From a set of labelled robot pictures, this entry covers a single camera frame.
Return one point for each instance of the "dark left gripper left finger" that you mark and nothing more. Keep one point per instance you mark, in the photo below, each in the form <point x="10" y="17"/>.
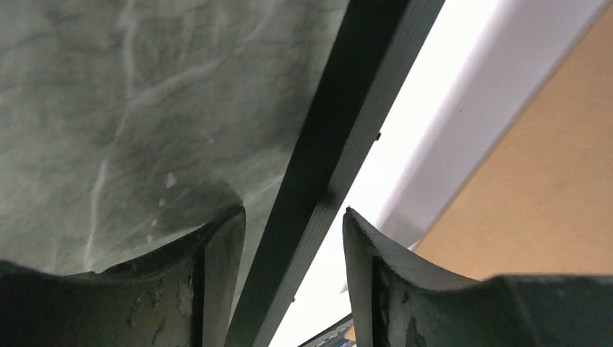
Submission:
<point x="180" y="294"/>

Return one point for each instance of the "sunflower photo print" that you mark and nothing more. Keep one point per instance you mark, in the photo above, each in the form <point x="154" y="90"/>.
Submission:
<point x="481" y="66"/>

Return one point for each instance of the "brown backing board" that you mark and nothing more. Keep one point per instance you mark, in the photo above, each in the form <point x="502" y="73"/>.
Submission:
<point x="542" y="201"/>

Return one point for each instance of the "black picture frame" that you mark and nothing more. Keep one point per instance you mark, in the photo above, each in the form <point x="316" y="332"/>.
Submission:
<point x="376" y="46"/>

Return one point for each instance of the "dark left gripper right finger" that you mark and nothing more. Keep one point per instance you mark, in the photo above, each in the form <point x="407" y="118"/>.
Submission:
<point x="401" y="299"/>

